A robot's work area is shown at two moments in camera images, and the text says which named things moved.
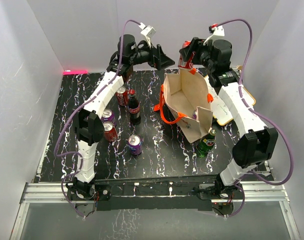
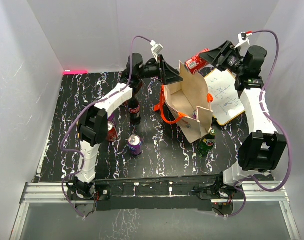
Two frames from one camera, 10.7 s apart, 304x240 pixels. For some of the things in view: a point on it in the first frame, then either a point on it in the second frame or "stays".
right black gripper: x=196 y=46 -> x=219 y=56
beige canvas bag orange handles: x=185 y=96 stays
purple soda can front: x=135 y=144 stays
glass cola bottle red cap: x=134 y=108 stays
